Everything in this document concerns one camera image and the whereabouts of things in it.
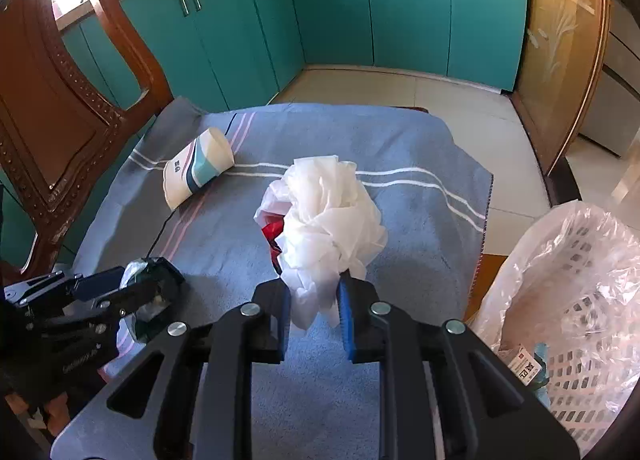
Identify person's left hand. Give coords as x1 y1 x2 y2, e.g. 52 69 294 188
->
4 392 70 437

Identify striped paper cup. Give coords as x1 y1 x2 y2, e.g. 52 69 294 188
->
163 127 234 211

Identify clear plastic wrapper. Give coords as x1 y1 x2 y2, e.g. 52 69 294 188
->
119 257 186 344

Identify wooden glass sliding door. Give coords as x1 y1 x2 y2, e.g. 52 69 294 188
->
511 0 611 175

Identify carved wooden chair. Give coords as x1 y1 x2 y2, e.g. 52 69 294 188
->
1 0 174 283

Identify teal lower kitchen cabinets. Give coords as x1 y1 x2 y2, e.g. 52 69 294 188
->
1 0 528 267

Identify grey refrigerator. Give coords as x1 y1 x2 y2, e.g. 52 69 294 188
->
580 0 640 157

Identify white blue ointment box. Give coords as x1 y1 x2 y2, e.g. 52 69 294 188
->
503 343 549 391

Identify white plastic bag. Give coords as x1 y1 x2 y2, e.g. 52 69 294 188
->
254 156 387 331

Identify white lattice trash basket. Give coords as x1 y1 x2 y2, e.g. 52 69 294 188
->
471 201 639 459

